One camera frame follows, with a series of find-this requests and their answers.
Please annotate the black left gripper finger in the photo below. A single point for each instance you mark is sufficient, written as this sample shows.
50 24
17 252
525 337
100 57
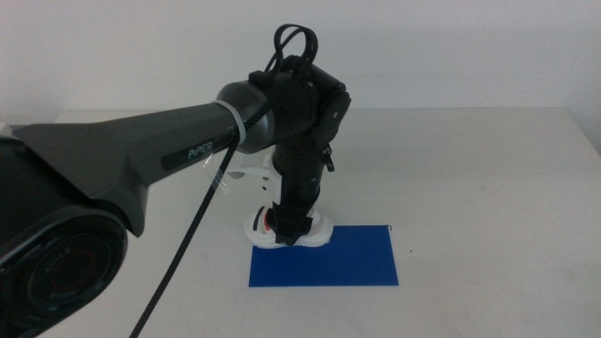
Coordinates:
287 230
307 226

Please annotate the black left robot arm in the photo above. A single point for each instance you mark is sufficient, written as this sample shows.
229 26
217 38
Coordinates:
117 145

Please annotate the blue rectangular mat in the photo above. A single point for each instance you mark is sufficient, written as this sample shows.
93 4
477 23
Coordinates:
352 263

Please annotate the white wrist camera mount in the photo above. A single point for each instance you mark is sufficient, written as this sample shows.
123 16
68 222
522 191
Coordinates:
256 169

